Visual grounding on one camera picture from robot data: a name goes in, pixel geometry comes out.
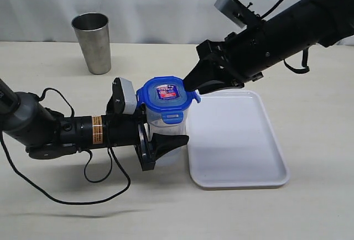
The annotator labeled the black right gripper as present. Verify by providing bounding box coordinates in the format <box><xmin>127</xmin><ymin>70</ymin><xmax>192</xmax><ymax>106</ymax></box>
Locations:
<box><xmin>184</xmin><ymin>11</ymin><xmax>264</xmax><ymax>95</ymax></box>

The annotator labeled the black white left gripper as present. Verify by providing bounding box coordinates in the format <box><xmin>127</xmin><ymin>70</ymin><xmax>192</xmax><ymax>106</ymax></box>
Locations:
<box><xmin>106</xmin><ymin>77</ymin><xmax>189</xmax><ymax>171</ymax></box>

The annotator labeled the clear plastic container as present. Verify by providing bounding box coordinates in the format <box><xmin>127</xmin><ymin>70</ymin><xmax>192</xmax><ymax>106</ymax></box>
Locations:
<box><xmin>146</xmin><ymin>106</ymin><xmax>188</xmax><ymax>167</ymax></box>

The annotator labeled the blue container lid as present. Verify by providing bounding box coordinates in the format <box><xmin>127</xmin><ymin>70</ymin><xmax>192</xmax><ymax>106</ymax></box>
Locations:
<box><xmin>137</xmin><ymin>76</ymin><xmax>201</xmax><ymax>127</ymax></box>

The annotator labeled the stainless steel cup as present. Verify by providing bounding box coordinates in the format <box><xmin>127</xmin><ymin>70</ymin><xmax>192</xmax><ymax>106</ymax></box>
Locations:
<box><xmin>71</xmin><ymin>12</ymin><xmax>111</xmax><ymax>75</ymax></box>

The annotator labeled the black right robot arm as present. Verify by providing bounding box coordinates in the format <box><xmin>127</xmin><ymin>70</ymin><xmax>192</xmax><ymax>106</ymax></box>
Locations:
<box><xmin>183</xmin><ymin>0</ymin><xmax>353</xmax><ymax>94</ymax></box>

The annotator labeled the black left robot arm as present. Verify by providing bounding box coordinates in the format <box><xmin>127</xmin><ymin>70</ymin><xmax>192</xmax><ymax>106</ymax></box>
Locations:
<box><xmin>1</xmin><ymin>77</ymin><xmax>189</xmax><ymax>171</ymax></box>

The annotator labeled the white plastic tray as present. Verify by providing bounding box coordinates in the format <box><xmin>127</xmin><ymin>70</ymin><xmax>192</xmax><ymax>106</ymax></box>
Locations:
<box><xmin>186</xmin><ymin>90</ymin><xmax>290</xmax><ymax>190</ymax></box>

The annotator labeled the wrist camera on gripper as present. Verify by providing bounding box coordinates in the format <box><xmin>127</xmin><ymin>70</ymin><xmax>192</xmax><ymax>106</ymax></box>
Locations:
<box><xmin>119</xmin><ymin>77</ymin><xmax>137</xmax><ymax>114</ymax></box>

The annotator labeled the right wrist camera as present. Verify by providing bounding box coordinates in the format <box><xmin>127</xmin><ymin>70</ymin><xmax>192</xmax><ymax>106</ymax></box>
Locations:
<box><xmin>214</xmin><ymin>0</ymin><xmax>253</xmax><ymax>28</ymax></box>

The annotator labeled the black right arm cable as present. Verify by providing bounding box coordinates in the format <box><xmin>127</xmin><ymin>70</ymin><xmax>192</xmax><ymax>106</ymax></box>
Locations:
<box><xmin>259</xmin><ymin>0</ymin><xmax>319</xmax><ymax>74</ymax></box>

